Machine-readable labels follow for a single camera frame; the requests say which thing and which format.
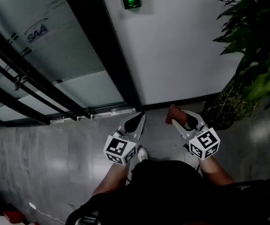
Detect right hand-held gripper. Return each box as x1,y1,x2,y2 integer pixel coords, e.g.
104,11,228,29
171,110,220,160

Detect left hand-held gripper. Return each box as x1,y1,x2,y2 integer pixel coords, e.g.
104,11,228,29
103,112,147,166

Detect brown cloth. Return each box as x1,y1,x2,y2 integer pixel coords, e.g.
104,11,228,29
166,104,188,125

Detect person's right forearm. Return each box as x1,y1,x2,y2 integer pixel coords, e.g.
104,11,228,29
198,155,235,185

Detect person's left forearm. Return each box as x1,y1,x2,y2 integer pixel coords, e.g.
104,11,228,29
91,163,130,197

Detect person's white shoe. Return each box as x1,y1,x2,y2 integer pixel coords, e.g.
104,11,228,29
137,147,149,163

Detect woven plant pot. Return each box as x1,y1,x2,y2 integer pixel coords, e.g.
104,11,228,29
201,78,262,131

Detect person's black clothing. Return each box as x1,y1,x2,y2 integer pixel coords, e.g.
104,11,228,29
65,159,270,225

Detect frosted glass door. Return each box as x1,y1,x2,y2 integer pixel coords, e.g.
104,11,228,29
0,0,126,122

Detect green leafy plant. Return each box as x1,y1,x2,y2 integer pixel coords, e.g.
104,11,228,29
212,0,270,110

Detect metal door latch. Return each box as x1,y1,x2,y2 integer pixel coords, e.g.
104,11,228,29
13,70,30,91

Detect red box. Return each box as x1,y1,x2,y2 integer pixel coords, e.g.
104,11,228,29
3,209,26,225

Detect metal door bottom rail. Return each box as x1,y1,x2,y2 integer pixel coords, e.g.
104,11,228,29
50,106,138,122

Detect black door handle bars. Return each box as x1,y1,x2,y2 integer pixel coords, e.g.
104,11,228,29
0,33,91,122

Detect glass door with frame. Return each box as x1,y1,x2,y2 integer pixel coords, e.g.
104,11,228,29
59,0,143,113

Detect white charger with cable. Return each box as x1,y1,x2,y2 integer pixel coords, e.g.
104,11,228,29
28,202,66,221

